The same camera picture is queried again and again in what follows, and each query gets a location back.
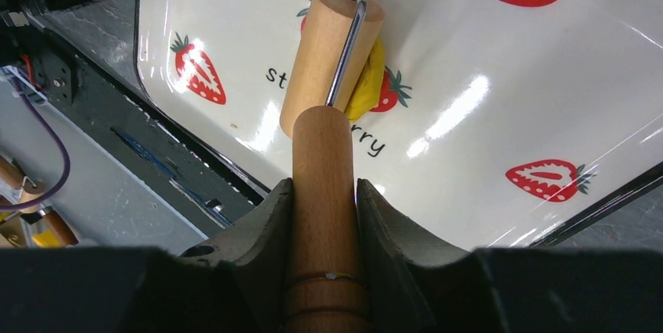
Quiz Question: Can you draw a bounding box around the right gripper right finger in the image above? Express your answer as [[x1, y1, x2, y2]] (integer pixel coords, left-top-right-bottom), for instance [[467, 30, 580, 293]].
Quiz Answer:
[[357, 179, 662, 332]]

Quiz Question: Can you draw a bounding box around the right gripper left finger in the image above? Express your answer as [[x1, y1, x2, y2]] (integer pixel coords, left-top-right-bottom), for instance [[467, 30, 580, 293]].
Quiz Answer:
[[1, 178, 294, 332]]

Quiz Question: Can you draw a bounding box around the wooden roller with handle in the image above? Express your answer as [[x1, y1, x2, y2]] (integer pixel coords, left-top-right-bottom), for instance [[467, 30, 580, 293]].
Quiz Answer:
[[281, 0, 385, 332]]

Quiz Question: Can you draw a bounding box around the yellow dough lump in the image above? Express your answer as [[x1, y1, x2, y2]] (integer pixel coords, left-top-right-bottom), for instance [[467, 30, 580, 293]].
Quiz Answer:
[[345, 38, 385, 124]]

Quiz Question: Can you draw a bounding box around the white strawberry tray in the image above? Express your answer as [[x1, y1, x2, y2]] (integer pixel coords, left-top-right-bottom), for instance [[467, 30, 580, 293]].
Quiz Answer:
[[136, 0, 662, 250]]

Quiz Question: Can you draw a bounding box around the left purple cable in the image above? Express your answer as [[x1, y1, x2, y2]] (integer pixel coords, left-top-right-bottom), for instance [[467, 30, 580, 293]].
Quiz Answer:
[[0, 77, 72, 213]]

